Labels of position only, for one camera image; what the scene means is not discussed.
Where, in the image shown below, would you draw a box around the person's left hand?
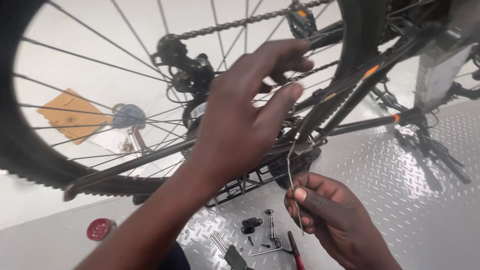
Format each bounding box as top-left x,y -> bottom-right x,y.
190,39 -> 316,185

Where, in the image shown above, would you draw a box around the person's right hand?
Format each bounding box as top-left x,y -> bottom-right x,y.
283,171 -> 380,269

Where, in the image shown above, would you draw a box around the thin silver bicycle cable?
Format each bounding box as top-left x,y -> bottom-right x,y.
286,132 -> 305,236

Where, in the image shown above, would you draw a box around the silver hex key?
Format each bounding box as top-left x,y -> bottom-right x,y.
249,247 -> 283,258

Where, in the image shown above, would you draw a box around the small black brake part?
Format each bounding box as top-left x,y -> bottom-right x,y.
241,217 -> 263,235

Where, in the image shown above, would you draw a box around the black rear derailleur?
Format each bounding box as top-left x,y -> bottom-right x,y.
151,35 -> 217,95

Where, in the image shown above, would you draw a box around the silver wrench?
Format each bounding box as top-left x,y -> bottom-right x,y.
127,127 -> 145,156

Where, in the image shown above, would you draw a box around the blue tape roll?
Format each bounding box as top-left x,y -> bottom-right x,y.
112,103 -> 147,130

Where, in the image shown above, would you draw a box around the grey metal kickstand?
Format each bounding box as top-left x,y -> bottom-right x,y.
63,138 -> 320,202

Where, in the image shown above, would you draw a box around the dark grey flat tool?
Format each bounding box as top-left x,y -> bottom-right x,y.
224,245 -> 250,270

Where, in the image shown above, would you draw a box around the bundle of silver spokes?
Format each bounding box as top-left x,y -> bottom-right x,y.
209,231 -> 230,256

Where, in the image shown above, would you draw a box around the white paper sheet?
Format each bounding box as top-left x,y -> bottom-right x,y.
89,129 -> 151,177

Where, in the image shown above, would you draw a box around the black pedal with orange reflector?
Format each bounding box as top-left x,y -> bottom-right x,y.
286,3 -> 318,39

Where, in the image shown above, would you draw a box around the person's dark blue clothing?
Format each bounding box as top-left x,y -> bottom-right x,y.
157,241 -> 191,270

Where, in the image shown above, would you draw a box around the orange spoke reflector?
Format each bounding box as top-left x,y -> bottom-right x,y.
361,64 -> 380,80

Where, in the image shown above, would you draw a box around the brown cardboard piece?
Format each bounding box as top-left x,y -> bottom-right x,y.
37,88 -> 113,146

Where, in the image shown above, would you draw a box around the round red reflector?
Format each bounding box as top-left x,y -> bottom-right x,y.
86,218 -> 114,242

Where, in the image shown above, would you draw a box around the black spoked bicycle wheel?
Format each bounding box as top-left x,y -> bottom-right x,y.
0,0 -> 388,198

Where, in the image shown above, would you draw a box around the red handled pliers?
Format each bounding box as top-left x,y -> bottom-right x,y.
287,230 -> 307,270

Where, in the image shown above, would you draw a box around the black wire carrier rack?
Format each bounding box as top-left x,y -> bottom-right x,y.
204,149 -> 323,209

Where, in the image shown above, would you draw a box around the silver chain tool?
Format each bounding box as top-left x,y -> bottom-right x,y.
264,209 -> 282,248

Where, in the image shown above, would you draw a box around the black bicycle frame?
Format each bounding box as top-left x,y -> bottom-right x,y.
277,0 -> 480,185

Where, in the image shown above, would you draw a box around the bicycle chain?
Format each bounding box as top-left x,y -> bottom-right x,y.
165,0 -> 342,91

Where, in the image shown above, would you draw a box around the grey metal stand post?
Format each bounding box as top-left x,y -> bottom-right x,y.
413,22 -> 477,114

